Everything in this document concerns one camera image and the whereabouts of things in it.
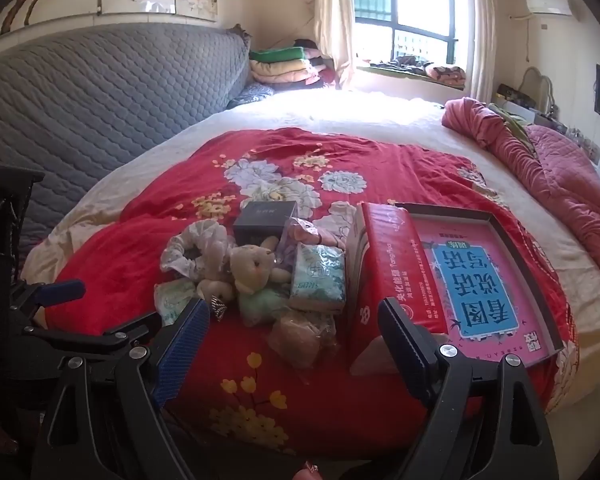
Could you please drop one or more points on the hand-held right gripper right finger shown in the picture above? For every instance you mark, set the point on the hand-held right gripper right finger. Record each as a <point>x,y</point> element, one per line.
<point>405,345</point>

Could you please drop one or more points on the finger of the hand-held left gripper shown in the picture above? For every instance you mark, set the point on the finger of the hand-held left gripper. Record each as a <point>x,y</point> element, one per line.
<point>60,292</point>
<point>105,335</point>

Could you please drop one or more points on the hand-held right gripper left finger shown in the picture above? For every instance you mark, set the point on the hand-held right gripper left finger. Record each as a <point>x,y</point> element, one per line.
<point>180,350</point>

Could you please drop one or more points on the green print tissue pack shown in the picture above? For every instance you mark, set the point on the green print tissue pack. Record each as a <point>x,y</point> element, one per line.
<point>317,275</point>
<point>172,300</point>

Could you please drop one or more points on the white floral scrunchie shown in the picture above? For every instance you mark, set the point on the white floral scrunchie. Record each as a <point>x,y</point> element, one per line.
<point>190,247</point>

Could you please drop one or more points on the bread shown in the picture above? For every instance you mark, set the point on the bread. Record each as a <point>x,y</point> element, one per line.
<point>300,340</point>

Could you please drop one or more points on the plush bear with green dress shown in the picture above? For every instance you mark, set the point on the plush bear with green dress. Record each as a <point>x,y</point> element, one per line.
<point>252,272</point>

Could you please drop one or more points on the plush bear with purple dress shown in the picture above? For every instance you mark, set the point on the plush bear with purple dress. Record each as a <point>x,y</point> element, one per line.
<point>271,249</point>

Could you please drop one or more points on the pink tray box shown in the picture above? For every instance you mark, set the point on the pink tray box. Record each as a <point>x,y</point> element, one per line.
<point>529,282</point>

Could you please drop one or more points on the red tissue box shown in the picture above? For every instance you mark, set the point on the red tissue box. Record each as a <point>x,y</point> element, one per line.
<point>395,260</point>

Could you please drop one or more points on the red floral blanket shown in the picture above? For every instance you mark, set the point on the red floral blanket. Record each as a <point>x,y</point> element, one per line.
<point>145,220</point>

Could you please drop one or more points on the grey quilted headboard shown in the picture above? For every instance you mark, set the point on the grey quilted headboard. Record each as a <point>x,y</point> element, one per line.
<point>80,110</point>

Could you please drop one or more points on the pink cloth in clear bag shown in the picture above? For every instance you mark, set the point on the pink cloth in clear bag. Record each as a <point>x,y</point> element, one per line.
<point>310,232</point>

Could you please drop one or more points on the small dark box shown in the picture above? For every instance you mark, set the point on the small dark box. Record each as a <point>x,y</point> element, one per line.
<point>260,220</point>

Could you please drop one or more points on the pink quilt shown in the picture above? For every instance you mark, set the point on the pink quilt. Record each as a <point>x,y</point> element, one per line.
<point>555,185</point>

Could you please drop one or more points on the green blanket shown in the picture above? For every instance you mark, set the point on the green blanket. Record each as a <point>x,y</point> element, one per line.
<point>512,125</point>

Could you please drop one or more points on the bed with cream sheet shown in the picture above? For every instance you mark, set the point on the bed with cream sheet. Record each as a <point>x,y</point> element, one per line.
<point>330,110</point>

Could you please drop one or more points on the dark patterned pillow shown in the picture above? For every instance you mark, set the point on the dark patterned pillow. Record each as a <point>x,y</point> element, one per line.
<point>250,96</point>

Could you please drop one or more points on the dressing table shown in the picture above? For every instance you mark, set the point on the dressing table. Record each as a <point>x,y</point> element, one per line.
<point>550,120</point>

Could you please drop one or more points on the dark patterned box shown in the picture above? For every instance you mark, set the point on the dark patterned box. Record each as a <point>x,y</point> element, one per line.
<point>515,95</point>

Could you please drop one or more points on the patterned crumpled blanket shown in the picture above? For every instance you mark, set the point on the patterned crumpled blanket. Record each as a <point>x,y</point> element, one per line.
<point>430,70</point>

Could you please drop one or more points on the vanity mirror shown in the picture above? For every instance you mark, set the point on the vanity mirror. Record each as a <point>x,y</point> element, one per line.
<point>537,87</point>

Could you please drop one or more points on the stack of folded blankets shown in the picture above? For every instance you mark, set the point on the stack of folded blankets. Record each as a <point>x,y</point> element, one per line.
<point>280,67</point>

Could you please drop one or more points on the cream curtain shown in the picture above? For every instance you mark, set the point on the cream curtain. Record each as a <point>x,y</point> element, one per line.
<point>335,20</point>
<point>480,30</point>

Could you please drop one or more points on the window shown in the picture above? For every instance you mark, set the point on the window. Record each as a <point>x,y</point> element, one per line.
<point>420,0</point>

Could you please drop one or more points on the white air conditioner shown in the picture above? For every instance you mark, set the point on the white air conditioner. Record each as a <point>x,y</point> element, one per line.
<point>549,5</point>

